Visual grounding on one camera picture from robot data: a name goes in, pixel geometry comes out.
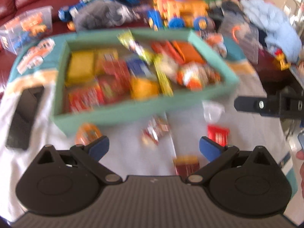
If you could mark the orange snack packet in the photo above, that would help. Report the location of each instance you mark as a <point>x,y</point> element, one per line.
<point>187,52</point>

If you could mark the Hello Kitty candy packet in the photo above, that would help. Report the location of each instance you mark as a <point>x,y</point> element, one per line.
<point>156,129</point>

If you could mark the teal cardboard snack box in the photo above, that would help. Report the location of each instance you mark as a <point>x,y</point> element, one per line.
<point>128,111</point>

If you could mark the clear plastic jelly cup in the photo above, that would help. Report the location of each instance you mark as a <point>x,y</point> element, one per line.
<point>212,111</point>

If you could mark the small yellow red toy figure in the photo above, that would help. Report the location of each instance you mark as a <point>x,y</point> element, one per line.
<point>280,57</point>

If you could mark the yellow blue building toy vehicle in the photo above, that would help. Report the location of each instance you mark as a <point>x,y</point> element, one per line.
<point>176,14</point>

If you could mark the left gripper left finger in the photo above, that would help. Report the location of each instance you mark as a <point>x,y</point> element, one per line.
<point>89,156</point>

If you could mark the red small candy packet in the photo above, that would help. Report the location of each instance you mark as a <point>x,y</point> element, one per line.
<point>218,134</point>

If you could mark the noodle snack bag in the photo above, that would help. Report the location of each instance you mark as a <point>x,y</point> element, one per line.
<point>196,76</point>

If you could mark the grey clothes in bag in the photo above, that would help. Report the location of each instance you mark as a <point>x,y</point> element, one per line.
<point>103,14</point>

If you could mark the long yellow-green candy packet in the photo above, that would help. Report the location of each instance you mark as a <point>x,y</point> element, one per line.
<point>127,40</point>

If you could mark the person's right hand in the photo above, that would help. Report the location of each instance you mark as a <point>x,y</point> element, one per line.
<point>300,156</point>

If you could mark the yellow snack packet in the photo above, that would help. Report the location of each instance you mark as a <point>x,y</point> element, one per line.
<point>80,68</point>

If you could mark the clear bin with toys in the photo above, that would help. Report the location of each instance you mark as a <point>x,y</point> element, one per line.
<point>28,27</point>

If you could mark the clear plastic bin lid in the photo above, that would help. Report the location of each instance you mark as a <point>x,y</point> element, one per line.
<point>243,34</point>

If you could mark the red-orange snack packet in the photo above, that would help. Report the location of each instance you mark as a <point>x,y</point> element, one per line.
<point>166,47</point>

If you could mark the orange round jelly cup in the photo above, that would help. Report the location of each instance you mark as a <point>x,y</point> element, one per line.
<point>87,133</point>

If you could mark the red Skittles-like packet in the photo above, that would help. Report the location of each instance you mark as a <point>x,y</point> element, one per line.
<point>84,97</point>

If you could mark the dark red snack packet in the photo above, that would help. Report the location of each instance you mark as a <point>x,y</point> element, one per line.
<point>186,165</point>

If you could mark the black phone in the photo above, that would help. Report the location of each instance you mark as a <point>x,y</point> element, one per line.
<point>23,119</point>

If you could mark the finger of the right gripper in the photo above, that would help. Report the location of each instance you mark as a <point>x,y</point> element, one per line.
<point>250,104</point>

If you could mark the light blue puffy jacket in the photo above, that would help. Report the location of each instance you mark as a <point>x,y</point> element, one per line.
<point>279,32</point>

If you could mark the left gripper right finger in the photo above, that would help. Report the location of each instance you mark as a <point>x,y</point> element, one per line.
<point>219,158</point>

